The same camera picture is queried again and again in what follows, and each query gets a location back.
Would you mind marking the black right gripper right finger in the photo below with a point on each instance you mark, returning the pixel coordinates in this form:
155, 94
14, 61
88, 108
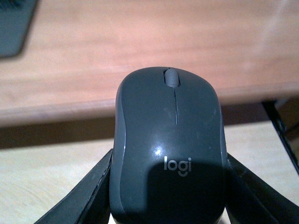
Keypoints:
250, 200

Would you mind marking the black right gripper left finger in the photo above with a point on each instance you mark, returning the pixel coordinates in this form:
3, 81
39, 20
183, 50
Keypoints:
87, 202

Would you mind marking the dark grey logi mouse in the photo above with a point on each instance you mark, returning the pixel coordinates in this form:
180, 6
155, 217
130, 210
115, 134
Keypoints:
169, 156

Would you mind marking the wooden desk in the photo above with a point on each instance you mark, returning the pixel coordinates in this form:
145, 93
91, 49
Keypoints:
77, 53

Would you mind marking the grey open laptop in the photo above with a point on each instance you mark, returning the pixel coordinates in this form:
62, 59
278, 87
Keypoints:
15, 20

